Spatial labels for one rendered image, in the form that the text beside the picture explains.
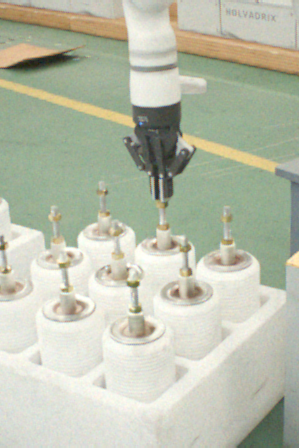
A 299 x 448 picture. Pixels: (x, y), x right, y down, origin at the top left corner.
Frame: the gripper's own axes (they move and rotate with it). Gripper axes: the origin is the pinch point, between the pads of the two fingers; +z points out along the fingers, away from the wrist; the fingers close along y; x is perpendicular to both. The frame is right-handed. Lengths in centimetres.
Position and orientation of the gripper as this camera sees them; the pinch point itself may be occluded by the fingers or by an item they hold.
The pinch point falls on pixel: (161, 187)
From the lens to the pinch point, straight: 132.7
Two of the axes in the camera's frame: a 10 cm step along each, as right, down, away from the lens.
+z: 0.6, 9.1, 4.0
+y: 7.7, 2.1, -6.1
